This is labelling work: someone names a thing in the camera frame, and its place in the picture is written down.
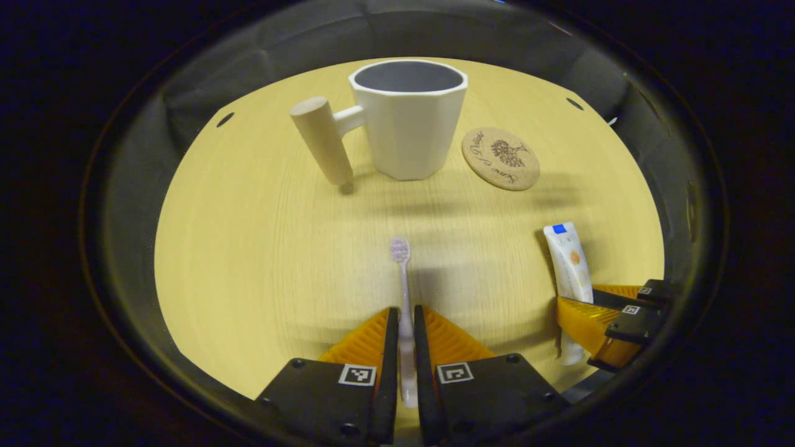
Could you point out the light wooden desktop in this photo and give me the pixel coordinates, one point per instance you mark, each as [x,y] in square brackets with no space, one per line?
[261,248]

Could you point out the white toothpaste tube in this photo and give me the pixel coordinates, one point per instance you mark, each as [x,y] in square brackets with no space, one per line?
[568,261]

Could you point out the white toothbrush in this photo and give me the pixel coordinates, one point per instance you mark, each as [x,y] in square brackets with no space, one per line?
[405,292]

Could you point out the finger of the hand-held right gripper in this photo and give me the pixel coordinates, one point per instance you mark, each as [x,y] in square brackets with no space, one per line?
[640,326]
[658,289]

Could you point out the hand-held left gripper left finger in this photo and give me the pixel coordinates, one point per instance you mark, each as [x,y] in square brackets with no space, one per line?
[390,372]

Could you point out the round cork coaster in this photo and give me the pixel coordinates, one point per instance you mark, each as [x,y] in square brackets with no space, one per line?
[500,158]

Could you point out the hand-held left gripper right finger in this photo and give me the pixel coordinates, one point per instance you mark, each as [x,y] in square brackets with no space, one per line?
[423,372]

